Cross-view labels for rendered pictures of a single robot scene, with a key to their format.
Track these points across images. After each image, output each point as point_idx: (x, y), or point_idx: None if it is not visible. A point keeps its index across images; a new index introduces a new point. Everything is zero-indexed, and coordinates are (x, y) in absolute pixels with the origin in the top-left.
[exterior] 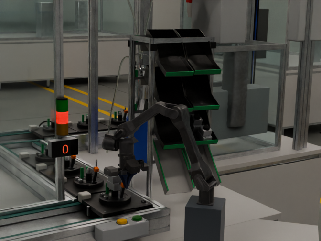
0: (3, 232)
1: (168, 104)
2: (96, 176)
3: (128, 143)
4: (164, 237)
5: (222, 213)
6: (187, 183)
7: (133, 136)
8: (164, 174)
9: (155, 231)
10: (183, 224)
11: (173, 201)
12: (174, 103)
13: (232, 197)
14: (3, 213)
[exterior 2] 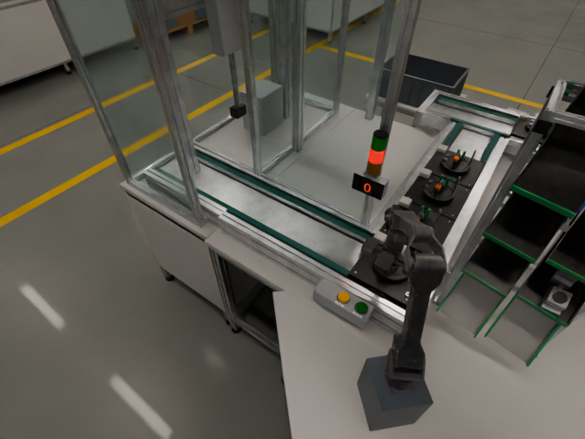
0: (289, 219)
1: (434, 240)
2: (433, 224)
3: (392, 236)
4: (386, 344)
5: (400, 412)
6: (480, 325)
7: (402, 234)
8: (451, 292)
9: (391, 330)
10: (436, 352)
11: (495, 313)
12: (525, 229)
13: (583, 382)
14: (308, 203)
